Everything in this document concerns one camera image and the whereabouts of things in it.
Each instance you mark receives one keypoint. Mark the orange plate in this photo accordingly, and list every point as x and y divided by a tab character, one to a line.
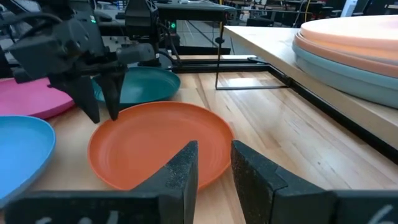
146	146

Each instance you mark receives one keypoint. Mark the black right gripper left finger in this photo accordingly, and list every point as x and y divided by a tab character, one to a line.
183	186

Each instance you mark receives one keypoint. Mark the terracotta plate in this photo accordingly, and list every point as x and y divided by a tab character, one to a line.
342	57

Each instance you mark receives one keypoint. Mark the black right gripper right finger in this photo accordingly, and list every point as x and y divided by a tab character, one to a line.
258	186

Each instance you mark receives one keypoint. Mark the beige plate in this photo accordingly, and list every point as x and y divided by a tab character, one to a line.
357	31

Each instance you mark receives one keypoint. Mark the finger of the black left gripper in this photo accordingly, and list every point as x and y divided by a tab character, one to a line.
84	99
112	96

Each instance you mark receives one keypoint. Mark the pink plate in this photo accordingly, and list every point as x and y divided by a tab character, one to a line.
28	98

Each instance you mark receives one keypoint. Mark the dark teal plate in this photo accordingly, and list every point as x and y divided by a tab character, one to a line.
146	84

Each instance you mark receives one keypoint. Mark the pale blue-grey plate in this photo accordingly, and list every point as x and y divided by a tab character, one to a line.
348	81

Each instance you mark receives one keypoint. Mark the black metal rig frame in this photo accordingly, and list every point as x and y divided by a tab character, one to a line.
217	66

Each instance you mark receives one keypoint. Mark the wooden shelf with black frame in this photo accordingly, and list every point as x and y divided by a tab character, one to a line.
273	46

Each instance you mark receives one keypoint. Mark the black desk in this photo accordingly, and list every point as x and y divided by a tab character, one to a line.
192	12

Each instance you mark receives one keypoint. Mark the blue plate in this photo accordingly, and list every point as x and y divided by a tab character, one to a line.
21	152

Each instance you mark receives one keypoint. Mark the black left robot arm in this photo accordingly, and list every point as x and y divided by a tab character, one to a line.
141	21

